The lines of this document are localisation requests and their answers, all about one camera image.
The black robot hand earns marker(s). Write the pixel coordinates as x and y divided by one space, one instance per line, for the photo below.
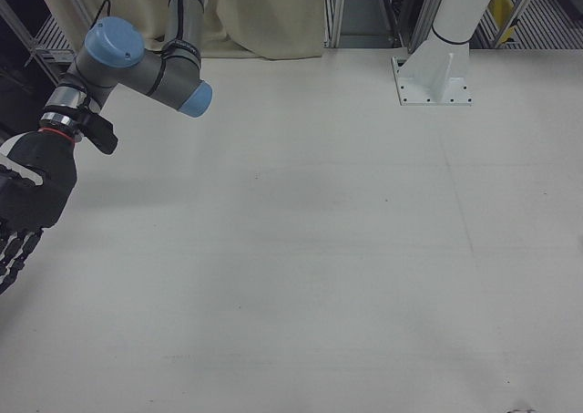
43 176

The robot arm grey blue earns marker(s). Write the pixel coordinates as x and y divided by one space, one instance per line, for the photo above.
136 73

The metal shelf rack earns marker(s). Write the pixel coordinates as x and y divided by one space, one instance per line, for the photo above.
43 44

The beige curtain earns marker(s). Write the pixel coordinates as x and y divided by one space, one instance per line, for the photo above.
255 16

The yellow object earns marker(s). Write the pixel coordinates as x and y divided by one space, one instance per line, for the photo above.
503 3

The metal floor grating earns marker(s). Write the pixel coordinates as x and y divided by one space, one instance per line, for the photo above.
546 25

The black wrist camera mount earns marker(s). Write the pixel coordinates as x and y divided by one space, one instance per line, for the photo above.
101 132

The aluminium frame post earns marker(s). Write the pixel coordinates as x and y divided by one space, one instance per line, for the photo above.
334 12

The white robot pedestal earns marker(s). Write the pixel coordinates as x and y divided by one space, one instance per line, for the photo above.
448 16

